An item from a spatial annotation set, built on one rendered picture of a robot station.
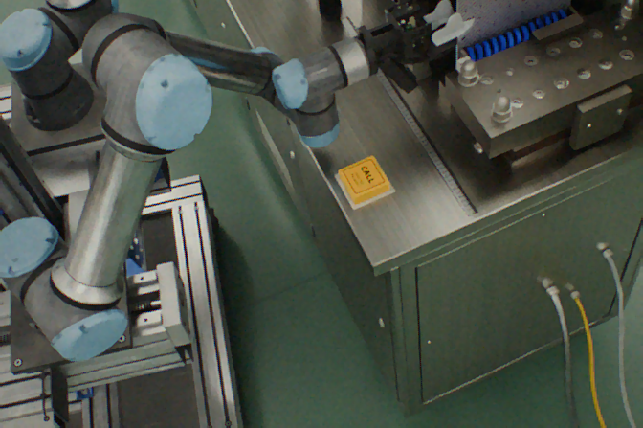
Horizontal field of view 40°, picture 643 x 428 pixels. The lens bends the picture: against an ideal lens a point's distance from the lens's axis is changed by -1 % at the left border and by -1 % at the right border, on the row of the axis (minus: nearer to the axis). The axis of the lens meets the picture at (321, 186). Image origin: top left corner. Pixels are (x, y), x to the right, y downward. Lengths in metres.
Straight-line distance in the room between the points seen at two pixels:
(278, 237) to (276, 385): 0.46
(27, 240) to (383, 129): 0.67
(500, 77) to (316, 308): 1.13
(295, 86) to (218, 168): 1.38
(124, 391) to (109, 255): 0.95
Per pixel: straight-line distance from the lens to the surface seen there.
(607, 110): 1.59
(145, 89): 1.19
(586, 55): 1.62
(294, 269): 2.56
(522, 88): 1.56
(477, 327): 1.97
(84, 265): 1.37
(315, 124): 1.52
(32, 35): 1.81
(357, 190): 1.56
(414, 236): 1.53
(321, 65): 1.45
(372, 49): 1.47
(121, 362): 1.78
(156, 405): 2.23
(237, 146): 2.83
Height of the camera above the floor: 2.21
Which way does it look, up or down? 55 degrees down
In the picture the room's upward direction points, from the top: 11 degrees counter-clockwise
